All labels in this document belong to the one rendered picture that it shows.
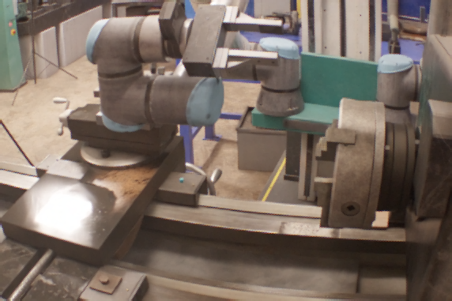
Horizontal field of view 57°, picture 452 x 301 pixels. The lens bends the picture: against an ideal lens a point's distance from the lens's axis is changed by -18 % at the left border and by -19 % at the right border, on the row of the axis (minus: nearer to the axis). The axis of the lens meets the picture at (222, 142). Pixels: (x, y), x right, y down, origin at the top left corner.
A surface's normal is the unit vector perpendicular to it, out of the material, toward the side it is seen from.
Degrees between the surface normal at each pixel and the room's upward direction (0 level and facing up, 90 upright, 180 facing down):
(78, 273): 0
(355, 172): 69
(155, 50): 101
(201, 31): 41
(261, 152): 90
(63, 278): 0
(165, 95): 59
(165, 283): 49
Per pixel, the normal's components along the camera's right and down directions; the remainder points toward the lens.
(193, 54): -0.20, -0.40
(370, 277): -0.03, -0.90
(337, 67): -0.35, 0.42
